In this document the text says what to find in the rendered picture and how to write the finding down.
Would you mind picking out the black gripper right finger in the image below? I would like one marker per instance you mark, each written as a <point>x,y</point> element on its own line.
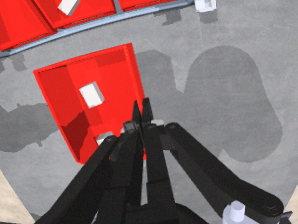
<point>232,198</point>

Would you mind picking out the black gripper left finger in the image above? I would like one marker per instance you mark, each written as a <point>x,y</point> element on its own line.
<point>79,202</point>

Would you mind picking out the red bin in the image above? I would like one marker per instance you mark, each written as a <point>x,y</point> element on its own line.
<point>136,4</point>
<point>79,124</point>
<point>53,13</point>
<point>16,20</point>

